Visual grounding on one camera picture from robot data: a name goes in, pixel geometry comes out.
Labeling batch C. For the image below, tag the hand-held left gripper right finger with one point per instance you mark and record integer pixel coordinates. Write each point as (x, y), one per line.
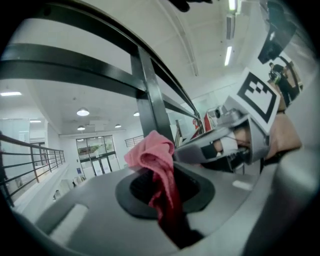
(237, 212)

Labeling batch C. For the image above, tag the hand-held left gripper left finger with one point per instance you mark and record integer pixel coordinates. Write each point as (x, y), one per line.
(100, 212)

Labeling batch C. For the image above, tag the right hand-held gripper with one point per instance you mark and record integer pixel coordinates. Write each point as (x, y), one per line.
(260, 140)

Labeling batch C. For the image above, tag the pink cloth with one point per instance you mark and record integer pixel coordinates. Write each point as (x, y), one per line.
(155, 150)

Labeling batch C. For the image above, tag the black metal railing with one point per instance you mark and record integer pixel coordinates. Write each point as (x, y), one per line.
(152, 100)

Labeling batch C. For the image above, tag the person's right forearm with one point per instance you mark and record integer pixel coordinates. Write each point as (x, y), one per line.
(285, 135)

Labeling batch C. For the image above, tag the black balcony railing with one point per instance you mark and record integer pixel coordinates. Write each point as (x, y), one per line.
(134, 137)

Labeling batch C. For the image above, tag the person's right hand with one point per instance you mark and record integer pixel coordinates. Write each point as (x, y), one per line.
(242, 136)

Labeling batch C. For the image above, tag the red fabric sheet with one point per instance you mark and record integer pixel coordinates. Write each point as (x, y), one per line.
(208, 122)

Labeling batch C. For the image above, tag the glass double door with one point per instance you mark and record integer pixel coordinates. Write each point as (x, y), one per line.
(96, 160)

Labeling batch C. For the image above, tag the round ceiling light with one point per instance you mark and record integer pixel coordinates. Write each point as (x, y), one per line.
(136, 113)
(117, 126)
(81, 128)
(83, 111)

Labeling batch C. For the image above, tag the blue wall sign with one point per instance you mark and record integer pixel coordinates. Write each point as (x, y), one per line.
(79, 171)

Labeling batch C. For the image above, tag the right hand-held gripper camera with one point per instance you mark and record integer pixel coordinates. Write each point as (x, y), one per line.
(219, 112)

